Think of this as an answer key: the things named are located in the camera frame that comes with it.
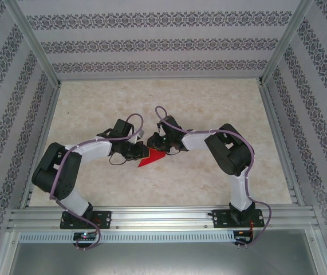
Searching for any red cloth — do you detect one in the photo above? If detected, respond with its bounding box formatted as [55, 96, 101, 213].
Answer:
[137, 147, 167, 168]

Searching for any grey sheet metal shelf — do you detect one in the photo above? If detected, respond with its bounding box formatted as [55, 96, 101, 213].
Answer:
[1, 229, 327, 275]

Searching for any small circuit board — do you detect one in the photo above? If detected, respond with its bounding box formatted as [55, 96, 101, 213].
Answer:
[234, 230, 253, 241]
[73, 231, 97, 241]

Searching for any grooved aluminium mounting rail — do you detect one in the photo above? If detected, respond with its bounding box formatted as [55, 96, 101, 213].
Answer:
[7, 205, 321, 231]

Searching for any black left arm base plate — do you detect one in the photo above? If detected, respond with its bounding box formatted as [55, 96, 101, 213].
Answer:
[60, 210, 113, 230]

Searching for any slotted grey cable duct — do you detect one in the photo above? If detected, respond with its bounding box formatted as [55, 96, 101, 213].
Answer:
[18, 231, 255, 243]

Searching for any aluminium side rail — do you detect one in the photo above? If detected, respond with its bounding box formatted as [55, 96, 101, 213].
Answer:
[259, 82, 306, 206]
[19, 84, 62, 210]

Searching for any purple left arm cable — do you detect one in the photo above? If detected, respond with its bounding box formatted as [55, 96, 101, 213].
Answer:
[49, 113, 144, 253]

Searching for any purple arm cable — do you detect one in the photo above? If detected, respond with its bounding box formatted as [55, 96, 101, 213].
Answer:
[154, 105, 273, 250]
[49, 113, 144, 253]

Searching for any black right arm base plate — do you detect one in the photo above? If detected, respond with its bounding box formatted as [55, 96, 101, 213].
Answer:
[212, 209, 265, 229]

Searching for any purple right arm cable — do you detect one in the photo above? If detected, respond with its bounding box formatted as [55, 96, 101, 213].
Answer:
[154, 105, 273, 250]

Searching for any aluminium frame post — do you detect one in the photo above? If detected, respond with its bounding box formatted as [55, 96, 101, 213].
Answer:
[259, 0, 314, 86]
[5, 0, 62, 87]

